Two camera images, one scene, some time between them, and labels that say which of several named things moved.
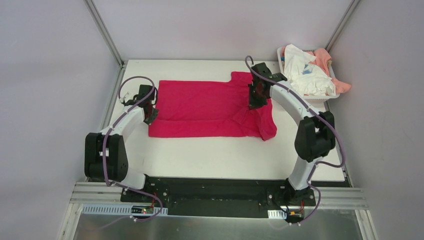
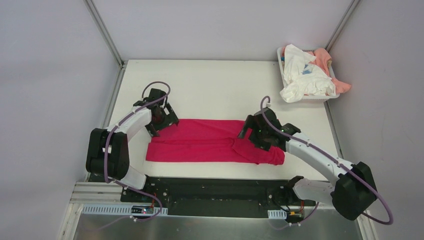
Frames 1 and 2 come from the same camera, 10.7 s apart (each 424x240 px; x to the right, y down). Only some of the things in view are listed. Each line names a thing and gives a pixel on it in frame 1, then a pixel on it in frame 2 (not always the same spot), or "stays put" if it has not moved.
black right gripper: (255, 99) → (253, 126)
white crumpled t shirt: (303, 76) stays put
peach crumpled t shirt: (322, 57) stays put
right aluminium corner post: (341, 24) stays put
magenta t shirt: (211, 108) → (208, 140)
